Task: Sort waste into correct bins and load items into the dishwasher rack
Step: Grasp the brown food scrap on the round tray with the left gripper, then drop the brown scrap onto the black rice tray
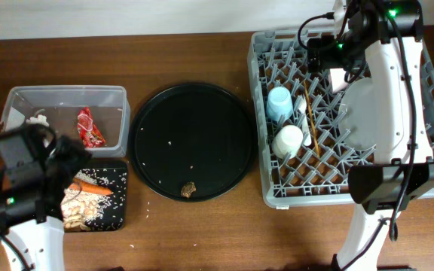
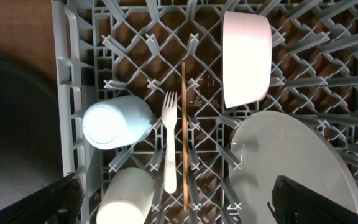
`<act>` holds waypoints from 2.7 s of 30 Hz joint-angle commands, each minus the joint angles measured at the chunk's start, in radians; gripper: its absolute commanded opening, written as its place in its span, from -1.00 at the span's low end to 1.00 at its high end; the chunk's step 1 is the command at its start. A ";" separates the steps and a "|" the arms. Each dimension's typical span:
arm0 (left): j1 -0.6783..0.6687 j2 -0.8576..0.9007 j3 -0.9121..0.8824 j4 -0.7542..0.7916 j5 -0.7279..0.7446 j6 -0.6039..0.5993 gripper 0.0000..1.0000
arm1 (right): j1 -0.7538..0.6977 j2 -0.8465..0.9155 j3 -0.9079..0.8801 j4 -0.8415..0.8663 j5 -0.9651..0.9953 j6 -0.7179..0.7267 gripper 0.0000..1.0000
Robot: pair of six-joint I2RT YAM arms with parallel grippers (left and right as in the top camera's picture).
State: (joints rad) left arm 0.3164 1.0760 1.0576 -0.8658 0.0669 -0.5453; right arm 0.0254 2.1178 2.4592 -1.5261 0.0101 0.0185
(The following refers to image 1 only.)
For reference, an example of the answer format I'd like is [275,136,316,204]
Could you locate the white plastic fork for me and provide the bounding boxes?
[298,95,312,147]

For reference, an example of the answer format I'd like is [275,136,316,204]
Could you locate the orange carrot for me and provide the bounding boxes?
[69,181,113,196]

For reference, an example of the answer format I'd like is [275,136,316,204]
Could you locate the light blue plastic cup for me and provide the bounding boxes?
[266,87,293,122]

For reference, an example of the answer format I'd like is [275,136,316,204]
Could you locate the clear plastic waste bin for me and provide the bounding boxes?
[0,85,131,158]

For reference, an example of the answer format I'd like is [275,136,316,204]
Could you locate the wooden chopstick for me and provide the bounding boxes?
[304,80,320,158]

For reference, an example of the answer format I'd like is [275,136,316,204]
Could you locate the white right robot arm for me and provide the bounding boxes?
[303,1,434,270]

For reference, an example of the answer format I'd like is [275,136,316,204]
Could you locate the white plastic cup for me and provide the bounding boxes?
[271,125,304,159]

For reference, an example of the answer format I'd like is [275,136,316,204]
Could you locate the grey dishwasher rack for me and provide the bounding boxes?
[246,23,434,209]

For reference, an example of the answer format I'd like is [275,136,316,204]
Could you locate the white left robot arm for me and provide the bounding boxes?
[0,135,91,270]

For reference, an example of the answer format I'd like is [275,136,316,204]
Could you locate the red snack wrapper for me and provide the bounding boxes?
[77,107,106,148]

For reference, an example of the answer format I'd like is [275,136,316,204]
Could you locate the round black tray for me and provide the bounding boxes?
[127,82,258,202]

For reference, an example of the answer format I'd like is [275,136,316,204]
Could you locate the rice and peanut scraps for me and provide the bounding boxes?
[61,169,127,231]

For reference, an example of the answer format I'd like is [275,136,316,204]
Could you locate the white label in bin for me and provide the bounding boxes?
[4,107,26,131]

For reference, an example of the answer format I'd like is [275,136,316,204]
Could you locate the brown food scrap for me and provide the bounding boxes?
[181,181,197,199]

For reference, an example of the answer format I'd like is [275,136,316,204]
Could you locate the black rectangular food tray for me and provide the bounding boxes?
[60,161,129,233]

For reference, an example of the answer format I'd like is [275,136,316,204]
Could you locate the crumpled white tissue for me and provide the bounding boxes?
[26,114,50,127]

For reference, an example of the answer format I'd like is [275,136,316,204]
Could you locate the light grey plate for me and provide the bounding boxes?
[338,78,377,151]

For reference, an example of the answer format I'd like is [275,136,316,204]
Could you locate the pink bowl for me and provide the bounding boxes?
[329,69,349,93]

